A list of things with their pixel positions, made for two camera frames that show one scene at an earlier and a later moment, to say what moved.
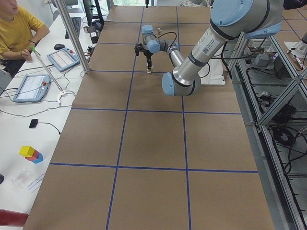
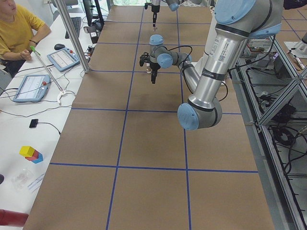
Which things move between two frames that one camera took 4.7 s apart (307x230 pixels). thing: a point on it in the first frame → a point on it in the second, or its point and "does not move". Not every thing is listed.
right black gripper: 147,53 → 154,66
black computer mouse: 59,46 does not move
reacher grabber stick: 33,48 does not move
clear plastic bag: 18,179 does not move
